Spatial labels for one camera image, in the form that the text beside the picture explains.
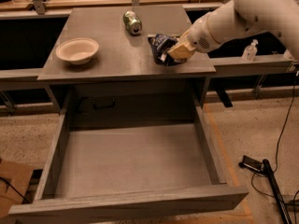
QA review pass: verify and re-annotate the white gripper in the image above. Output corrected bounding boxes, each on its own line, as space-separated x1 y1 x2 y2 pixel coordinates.
167 30 196 60

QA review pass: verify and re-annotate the blue chip bag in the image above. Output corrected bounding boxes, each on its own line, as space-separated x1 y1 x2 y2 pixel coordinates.
148 34 187 66

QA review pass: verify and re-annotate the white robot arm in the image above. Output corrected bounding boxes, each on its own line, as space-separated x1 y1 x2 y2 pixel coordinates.
168 0 299 59

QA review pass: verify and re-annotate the grey cabinet with top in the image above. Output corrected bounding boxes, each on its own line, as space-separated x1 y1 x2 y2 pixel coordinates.
48 6 209 130

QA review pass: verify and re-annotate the open grey top drawer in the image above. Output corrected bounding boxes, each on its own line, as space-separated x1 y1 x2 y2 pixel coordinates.
8 91 250 224

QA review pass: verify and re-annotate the green soda can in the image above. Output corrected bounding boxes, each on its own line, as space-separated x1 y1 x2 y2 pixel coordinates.
123 10 142 35

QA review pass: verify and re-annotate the clear sanitizer bottle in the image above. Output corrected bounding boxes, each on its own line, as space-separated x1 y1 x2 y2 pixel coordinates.
242 39 258 62

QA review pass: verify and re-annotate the white paper bowl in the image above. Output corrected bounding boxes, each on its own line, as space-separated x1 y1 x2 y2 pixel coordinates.
55 38 99 65

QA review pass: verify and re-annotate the black device on floor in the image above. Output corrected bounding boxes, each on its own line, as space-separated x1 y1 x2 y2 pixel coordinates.
239 155 263 173

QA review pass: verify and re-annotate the black stand pole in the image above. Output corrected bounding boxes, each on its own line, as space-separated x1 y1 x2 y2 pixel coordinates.
263 159 292 224

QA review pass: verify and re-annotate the brown cardboard box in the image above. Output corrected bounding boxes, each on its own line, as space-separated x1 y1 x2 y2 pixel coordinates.
0 160 34 218

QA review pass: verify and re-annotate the grey low shelf rail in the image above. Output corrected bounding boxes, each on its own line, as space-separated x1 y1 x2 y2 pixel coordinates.
0 54 292 91

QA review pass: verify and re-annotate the black drawer handle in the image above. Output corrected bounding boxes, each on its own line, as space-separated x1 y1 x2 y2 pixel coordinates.
93 97 116 110

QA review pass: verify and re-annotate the black cable on floor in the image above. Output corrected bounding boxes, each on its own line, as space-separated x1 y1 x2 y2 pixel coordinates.
250 72 299 224

